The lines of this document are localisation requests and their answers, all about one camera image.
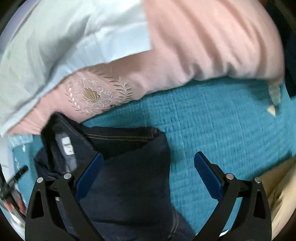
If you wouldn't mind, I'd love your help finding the pink embroidered pillow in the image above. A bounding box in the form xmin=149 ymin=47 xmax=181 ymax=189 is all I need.
xmin=9 ymin=1 xmax=285 ymax=135

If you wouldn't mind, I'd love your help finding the person left hand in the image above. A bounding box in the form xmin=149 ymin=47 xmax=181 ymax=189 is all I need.
xmin=4 ymin=200 xmax=27 ymax=216

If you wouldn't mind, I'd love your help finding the dark denim jacket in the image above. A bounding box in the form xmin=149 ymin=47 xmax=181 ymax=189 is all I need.
xmin=35 ymin=113 xmax=195 ymax=240

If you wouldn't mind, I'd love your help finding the teal quilted bedspread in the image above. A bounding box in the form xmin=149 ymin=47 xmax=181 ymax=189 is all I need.
xmin=9 ymin=76 xmax=296 ymax=235

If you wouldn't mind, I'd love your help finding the light blue pillow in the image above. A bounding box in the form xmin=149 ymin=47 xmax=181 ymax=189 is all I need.
xmin=1 ymin=1 xmax=151 ymax=135

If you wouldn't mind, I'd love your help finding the beige folded garment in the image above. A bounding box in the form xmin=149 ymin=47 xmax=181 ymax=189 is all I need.
xmin=260 ymin=157 xmax=295 ymax=240

